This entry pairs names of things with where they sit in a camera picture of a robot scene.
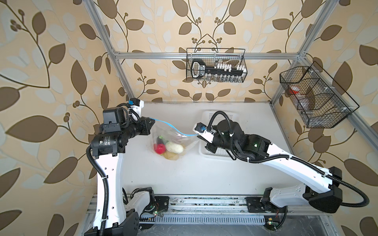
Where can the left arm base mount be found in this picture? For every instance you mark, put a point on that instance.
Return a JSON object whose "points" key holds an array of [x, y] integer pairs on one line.
{"points": [[148, 209]]}

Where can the red capped bottle in basket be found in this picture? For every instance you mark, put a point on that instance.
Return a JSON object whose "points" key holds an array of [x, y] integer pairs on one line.
{"points": [[293, 90]]}

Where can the yellow potato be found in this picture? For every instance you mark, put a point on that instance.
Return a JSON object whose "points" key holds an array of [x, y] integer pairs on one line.
{"points": [[170, 155]]}

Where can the black wire basket back wall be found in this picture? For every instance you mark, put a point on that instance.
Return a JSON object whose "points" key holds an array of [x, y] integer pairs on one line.
{"points": [[222, 55]]}

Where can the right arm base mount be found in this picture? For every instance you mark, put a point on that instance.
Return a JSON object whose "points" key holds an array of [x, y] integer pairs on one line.
{"points": [[276, 215]]}

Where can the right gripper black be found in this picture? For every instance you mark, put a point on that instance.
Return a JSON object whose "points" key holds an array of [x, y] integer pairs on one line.
{"points": [[209, 146]]}

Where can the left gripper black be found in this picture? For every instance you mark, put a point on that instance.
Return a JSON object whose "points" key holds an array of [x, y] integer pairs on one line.
{"points": [[145, 125]]}

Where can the black white tool in basket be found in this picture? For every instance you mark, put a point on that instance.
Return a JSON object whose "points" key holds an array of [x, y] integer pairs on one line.
{"points": [[199, 68]]}

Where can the black wire basket right wall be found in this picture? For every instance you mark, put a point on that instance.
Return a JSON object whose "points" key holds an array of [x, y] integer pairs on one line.
{"points": [[323, 102]]}

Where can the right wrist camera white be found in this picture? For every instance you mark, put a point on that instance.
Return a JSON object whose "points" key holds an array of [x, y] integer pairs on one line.
{"points": [[202, 133]]}

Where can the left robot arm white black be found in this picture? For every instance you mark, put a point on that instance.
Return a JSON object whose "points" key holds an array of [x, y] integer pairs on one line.
{"points": [[115, 216]]}

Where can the dark purple eggplant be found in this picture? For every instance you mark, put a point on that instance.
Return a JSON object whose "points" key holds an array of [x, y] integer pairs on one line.
{"points": [[161, 140]]}

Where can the white radish green leaves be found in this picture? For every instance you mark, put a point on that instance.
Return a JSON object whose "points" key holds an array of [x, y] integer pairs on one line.
{"points": [[174, 147]]}

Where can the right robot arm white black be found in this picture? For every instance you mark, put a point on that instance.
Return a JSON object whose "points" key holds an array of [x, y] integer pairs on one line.
{"points": [[321, 188]]}

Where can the black wire basket wall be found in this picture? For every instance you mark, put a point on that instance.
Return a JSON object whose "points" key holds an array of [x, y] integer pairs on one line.
{"points": [[222, 55], [323, 102]]}

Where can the clear zip top bag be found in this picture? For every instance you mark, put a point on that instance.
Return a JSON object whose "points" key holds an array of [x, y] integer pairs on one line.
{"points": [[172, 134]]}

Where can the aluminium frame rail front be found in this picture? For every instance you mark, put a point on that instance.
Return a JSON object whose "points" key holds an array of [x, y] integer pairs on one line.
{"points": [[209, 204]]}

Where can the red apple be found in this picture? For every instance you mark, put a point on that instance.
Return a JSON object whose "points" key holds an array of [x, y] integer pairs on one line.
{"points": [[159, 149]]}

